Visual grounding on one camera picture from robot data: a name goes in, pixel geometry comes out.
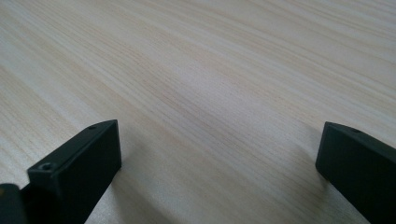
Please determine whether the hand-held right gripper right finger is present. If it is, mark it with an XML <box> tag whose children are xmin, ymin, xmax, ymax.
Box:
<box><xmin>315</xmin><ymin>120</ymin><xmax>396</xmax><ymax>224</ymax></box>

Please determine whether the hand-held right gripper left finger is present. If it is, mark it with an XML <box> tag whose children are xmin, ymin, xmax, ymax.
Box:
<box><xmin>19</xmin><ymin>119</ymin><xmax>122</xmax><ymax>224</ymax></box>

